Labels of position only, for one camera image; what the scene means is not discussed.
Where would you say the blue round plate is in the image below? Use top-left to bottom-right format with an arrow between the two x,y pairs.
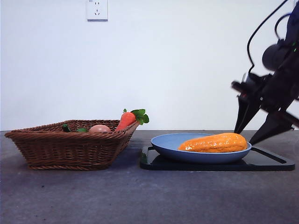
150,133 -> 253,164

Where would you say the brown wicker basket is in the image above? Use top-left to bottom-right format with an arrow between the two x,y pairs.
4,119 -> 141,171

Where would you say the short looped black cable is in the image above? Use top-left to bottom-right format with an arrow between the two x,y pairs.
274,13 -> 293,41

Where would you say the black rectangular tray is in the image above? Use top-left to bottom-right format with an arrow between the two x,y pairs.
139,145 -> 295,172

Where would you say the orange corn cob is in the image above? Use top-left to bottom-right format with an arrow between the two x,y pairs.
178,132 -> 248,154

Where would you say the green pepper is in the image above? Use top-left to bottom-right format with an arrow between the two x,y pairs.
62,124 -> 89,134

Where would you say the long black right arm cable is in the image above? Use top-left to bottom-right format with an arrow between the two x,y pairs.
247,0 -> 291,73

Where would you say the orange carrot with green leaves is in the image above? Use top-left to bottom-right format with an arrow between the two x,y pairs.
115,109 -> 150,131

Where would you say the pale brown egg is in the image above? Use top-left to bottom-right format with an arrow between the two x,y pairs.
88,125 -> 112,134

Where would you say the white wall socket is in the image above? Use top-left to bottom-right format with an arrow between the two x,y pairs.
86,0 -> 108,22

